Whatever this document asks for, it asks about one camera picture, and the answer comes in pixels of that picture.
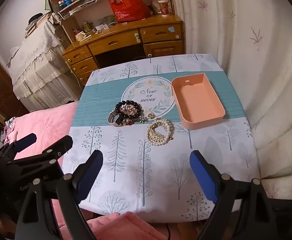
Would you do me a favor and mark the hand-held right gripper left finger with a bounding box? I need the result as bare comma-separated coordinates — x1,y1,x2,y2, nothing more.
16,149,104,240

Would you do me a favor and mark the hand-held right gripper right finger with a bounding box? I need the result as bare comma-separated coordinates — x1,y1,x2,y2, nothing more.
190,150,279,240

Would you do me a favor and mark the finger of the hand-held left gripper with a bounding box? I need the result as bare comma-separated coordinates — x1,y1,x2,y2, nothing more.
7,135,74,173
0,133,38,160

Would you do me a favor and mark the silver wrist watch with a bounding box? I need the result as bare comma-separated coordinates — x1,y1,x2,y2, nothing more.
108,110,126,127

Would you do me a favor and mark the pearl and gold bracelet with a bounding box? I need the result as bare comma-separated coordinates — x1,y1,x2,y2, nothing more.
146,118,174,146

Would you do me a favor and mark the gold rhinestone bracelet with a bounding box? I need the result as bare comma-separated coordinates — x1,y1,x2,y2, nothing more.
121,105,139,117

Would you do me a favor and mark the pink plastic box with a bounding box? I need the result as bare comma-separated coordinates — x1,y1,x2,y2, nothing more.
171,73,226,130

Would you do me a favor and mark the black bead bracelet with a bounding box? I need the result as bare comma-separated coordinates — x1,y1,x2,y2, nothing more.
114,100,142,121

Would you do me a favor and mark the pink fleece blanket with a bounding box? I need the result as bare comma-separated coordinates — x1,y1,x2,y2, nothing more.
4,101,169,240

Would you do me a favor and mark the dark wooden cabinet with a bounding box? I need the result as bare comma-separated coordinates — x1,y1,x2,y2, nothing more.
0,52,30,123

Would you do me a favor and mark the tree print tablecloth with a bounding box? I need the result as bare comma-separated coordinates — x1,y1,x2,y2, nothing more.
61,54,262,224

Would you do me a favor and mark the white lace cover cloth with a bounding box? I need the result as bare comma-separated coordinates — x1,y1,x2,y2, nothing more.
7,17,82,112

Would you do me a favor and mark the wooden desk with drawers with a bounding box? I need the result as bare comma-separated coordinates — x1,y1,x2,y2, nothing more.
62,15,186,85

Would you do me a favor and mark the black hat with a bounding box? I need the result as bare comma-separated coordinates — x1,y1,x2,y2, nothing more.
28,12,45,24

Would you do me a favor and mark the white leaf print curtain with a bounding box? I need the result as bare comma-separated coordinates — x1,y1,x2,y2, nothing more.
170,0,292,200

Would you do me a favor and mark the red plastic bag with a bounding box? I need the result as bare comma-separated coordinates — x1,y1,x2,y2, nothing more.
107,0,151,22

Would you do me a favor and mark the red patterned paper cup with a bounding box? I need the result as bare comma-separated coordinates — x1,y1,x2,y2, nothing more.
158,0,173,17

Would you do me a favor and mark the white wire basket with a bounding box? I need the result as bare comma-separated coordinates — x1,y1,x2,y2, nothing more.
58,0,99,20

